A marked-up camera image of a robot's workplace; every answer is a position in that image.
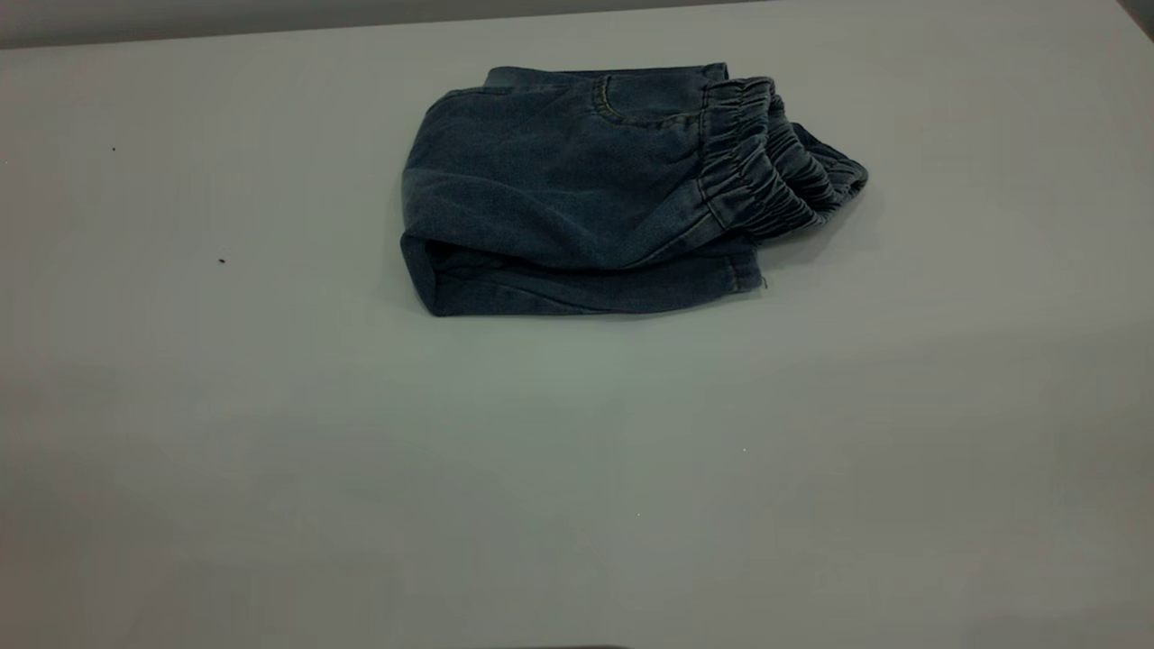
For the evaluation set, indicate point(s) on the blue denim shorts with print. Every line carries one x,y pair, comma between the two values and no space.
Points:
586,180

